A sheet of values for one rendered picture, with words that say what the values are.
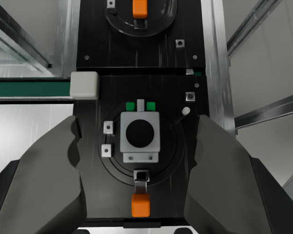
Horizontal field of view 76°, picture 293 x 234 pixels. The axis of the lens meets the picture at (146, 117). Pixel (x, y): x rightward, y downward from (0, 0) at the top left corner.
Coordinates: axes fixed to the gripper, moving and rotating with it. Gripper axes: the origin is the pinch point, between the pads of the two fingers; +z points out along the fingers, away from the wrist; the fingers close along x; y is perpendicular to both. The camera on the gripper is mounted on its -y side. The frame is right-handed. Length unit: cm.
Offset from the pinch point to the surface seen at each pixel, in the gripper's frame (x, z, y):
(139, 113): -0.1, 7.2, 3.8
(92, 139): -8.3, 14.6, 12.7
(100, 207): -6.6, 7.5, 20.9
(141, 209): 0.0, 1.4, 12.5
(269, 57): 31.9, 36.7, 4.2
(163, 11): 4.1, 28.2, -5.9
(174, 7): 6.1, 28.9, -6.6
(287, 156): 32.8, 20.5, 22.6
